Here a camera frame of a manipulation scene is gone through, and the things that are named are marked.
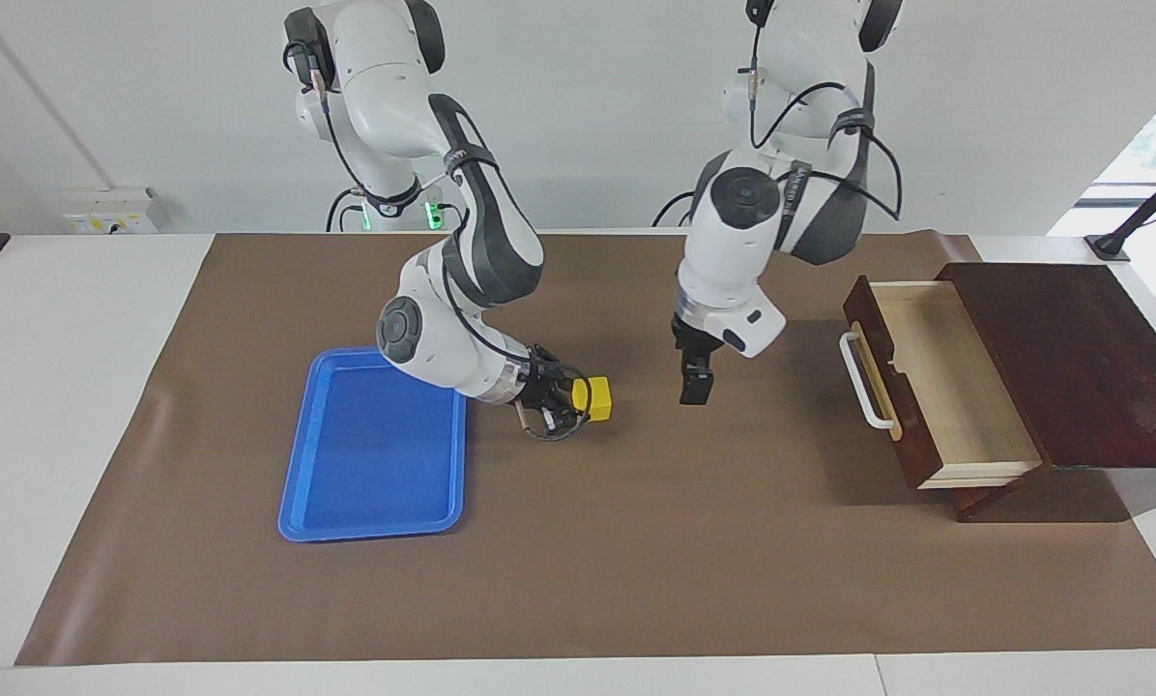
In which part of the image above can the black base cable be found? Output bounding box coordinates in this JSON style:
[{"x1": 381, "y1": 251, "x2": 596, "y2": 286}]
[
  {"x1": 325, "y1": 187, "x2": 366, "y2": 233},
  {"x1": 650, "y1": 190, "x2": 701, "y2": 229}
]

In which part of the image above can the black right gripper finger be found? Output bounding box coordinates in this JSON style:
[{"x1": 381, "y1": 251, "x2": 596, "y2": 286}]
[
  {"x1": 537, "y1": 402, "x2": 589, "y2": 438},
  {"x1": 537, "y1": 343, "x2": 591, "y2": 384}
]

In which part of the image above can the brown table mat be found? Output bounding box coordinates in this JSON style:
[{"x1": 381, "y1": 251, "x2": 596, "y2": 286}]
[{"x1": 14, "y1": 230, "x2": 1156, "y2": 668}]

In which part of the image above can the black angled pole stand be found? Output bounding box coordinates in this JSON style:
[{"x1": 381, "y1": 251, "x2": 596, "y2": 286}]
[{"x1": 1084, "y1": 155, "x2": 1156, "y2": 264}]

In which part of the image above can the dark wooden drawer cabinet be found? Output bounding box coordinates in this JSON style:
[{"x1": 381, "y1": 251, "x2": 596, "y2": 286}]
[{"x1": 936, "y1": 261, "x2": 1156, "y2": 524}]

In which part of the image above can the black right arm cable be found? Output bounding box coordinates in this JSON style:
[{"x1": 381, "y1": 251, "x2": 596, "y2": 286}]
[{"x1": 283, "y1": 39, "x2": 589, "y2": 444}]

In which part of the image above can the wooden drawer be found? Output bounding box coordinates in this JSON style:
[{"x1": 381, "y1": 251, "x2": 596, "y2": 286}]
[{"x1": 842, "y1": 275, "x2": 1044, "y2": 490}]

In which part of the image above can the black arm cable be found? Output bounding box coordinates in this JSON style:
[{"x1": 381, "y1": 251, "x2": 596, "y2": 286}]
[
  {"x1": 744, "y1": 5, "x2": 905, "y2": 223},
  {"x1": 283, "y1": 39, "x2": 589, "y2": 444}
]

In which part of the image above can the white drawer handle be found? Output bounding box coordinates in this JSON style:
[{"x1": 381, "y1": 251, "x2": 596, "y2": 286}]
[{"x1": 838, "y1": 322, "x2": 904, "y2": 443}]

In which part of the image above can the yellow cube block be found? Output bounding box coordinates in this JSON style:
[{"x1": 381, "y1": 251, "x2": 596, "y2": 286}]
[{"x1": 571, "y1": 376, "x2": 614, "y2": 422}]

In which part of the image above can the blue plastic tray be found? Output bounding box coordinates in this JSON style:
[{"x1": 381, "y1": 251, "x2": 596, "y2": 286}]
[{"x1": 277, "y1": 346, "x2": 469, "y2": 543}]

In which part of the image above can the black left base cable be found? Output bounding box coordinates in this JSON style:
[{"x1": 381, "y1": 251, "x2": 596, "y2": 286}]
[{"x1": 650, "y1": 190, "x2": 701, "y2": 229}]

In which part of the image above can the black right base cable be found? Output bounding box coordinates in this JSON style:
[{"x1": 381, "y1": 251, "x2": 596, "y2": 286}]
[{"x1": 325, "y1": 187, "x2": 366, "y2": 233}]

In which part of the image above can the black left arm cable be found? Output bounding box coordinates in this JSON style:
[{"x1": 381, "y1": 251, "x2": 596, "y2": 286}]
[{"x1": 744, "y1": 5, "x2": 905, "y2": 223}]

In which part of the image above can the white wall socket box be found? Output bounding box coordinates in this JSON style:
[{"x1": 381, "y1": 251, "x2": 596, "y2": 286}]
[{"x1": 61, "y1": 187, "x2": 159, "y2": 236}]

